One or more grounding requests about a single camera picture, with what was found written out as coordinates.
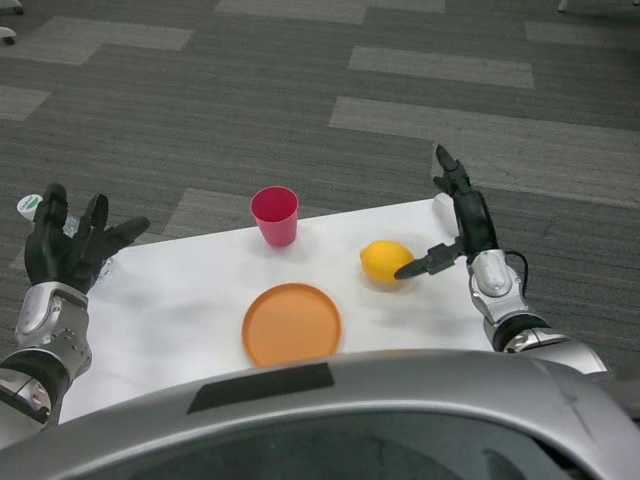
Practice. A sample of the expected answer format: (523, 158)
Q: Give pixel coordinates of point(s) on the white computer mouse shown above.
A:
(442, 207)

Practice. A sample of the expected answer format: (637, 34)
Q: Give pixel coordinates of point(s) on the silver robot chest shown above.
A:
(150, 420)

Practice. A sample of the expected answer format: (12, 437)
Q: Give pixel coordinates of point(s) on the clear bottle with white cap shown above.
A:
(29, 204)

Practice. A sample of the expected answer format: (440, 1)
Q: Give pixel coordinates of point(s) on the pink plastic cup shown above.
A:
(277, 227)

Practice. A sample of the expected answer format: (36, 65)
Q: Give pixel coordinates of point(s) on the yellow lemon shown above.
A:
(380, 262)

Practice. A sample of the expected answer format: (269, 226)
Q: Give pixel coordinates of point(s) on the white furniture leg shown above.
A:
(563, 5)

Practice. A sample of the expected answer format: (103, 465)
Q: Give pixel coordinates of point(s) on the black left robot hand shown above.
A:
(55, 260)

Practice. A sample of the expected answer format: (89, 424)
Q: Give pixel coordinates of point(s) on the orange round plate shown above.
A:
(292, 325)

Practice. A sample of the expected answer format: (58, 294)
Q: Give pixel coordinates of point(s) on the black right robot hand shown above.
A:
(475, 220)

